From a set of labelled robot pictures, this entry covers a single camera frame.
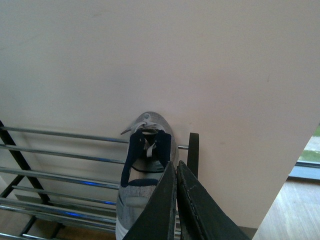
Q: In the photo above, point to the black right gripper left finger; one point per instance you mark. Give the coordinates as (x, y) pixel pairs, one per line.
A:
(158, 219)

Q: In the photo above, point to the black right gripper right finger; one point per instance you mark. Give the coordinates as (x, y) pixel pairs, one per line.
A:
(200, 216)

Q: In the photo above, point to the grey knit sneaker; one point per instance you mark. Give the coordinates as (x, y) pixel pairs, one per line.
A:
(151, 147)

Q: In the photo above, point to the black metal shoe rack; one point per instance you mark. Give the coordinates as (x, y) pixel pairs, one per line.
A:
(62, 181)

